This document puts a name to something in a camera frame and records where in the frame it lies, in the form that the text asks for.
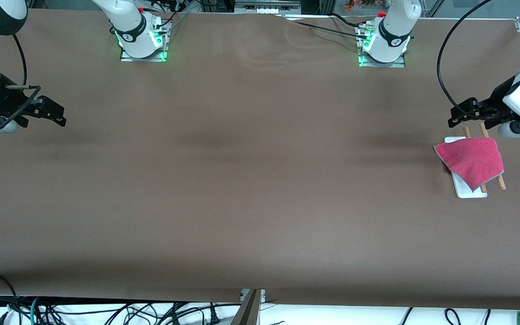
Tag pink towel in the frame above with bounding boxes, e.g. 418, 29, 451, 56
433, 137, 505, 192

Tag white rack with wooden bars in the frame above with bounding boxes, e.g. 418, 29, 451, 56
444, 122, 507, 199

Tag orange background items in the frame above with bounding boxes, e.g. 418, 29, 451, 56
344, 0, 378, 12

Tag brown table cover sheet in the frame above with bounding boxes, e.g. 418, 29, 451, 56
0, 9, 520, 311

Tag white power strip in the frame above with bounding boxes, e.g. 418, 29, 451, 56
235, 0, 301, 14

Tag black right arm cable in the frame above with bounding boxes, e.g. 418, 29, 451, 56
0, 32, 42, 132

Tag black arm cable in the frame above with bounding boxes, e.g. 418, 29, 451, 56
0, 32, 42, 132
437, 0, 495, 119

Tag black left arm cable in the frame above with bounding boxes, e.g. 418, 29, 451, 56
437, 0, 495, 119

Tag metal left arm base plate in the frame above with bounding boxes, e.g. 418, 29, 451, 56
357, 23, 407, 68

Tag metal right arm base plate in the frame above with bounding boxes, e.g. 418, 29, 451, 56
120, 18, 169, 62

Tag short black table cable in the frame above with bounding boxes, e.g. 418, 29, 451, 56
330, 13, 371, 28

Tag black base cable bundle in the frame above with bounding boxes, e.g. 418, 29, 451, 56
145, 0, 188, 32

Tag long black table cable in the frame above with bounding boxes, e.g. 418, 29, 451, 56
283, 15, 369, 41

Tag black floor cable with plug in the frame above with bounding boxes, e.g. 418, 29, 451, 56
165, 302, 242, 325

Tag white metal bracket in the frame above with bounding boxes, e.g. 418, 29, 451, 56
241, 289, 266, 304

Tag wooden post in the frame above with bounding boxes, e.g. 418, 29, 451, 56
231, 289, 262, 325

